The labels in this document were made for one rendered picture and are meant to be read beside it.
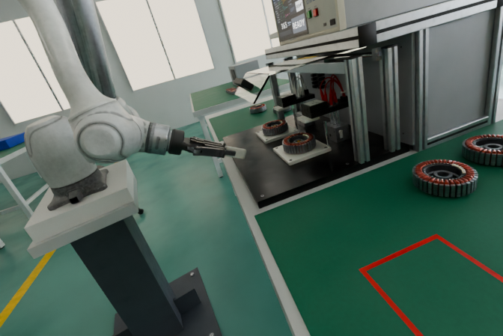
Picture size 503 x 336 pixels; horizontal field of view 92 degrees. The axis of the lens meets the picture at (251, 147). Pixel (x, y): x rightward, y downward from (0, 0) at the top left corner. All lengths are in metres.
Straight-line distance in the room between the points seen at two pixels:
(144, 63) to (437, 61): 5.12
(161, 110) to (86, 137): 5.02
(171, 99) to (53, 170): 4.60
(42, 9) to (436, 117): 1.04
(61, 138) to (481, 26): 1.25
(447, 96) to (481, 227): 0.40
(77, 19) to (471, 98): 1.19
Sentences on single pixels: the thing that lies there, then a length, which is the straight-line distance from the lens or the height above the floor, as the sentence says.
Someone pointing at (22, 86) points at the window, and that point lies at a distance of 6.17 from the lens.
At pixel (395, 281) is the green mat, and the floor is 0.75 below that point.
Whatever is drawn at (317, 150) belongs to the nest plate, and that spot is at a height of 0.78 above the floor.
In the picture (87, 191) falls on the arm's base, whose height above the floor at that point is 0.83.
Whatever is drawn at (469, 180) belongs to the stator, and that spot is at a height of 0.78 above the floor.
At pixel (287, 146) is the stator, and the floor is 0.81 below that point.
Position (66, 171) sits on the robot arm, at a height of 0.92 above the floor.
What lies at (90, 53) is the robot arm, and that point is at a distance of 1.00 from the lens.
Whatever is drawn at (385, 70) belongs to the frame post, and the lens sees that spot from 0.72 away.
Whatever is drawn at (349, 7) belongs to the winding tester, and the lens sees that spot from 0.77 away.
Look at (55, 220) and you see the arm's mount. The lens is 1.01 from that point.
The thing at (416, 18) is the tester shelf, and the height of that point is 1.10.
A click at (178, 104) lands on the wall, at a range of 5.50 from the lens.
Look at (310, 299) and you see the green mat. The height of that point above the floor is 0.75.
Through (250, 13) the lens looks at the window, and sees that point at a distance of 5.73.
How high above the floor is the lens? 1.12
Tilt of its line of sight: 21 degrees down
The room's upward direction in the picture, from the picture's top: 15 degrees counter-clockwise
